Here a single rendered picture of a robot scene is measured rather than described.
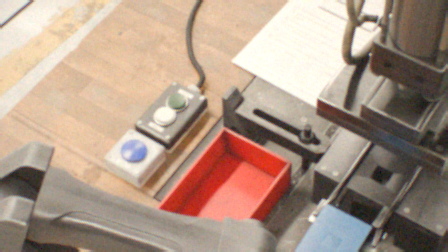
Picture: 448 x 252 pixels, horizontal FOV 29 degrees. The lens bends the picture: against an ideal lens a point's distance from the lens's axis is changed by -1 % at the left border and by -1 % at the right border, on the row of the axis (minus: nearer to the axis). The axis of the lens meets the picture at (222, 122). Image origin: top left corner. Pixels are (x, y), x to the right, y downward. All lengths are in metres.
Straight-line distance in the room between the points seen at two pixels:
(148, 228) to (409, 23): 0.36
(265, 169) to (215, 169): 0.08
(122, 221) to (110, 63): 0.69
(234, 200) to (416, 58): 0.43
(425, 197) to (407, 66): 0.28
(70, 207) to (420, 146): 0.46
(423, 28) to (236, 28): 0.62
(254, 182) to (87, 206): 0.53
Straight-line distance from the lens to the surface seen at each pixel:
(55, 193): 0.84
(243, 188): 1.32
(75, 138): 1.41
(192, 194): 1.32
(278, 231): 1.29
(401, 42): 1.00
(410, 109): 1.07
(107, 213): 0.84
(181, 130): 1.37
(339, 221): 1.20
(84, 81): 1.48
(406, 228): 1.24
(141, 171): 1.32
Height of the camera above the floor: 2.01
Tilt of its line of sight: 52 degrees down
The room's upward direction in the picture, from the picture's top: 3 degrees counter-clockwise
